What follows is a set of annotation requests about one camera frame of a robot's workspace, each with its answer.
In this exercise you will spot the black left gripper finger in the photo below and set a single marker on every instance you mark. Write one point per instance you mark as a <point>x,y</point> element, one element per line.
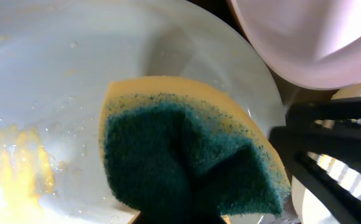
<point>300,136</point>

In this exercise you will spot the pinkish white plate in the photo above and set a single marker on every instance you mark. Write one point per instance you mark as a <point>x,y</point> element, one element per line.
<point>314,44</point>

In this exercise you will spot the yellow and green sponge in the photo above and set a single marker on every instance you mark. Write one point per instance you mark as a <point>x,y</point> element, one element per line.
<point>181,151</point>

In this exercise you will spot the grey-white plate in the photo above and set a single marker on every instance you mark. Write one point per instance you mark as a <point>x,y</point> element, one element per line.
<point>57,59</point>

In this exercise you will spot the white plate with yellow stain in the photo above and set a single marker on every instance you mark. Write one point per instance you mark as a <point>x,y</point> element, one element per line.
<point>310,209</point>

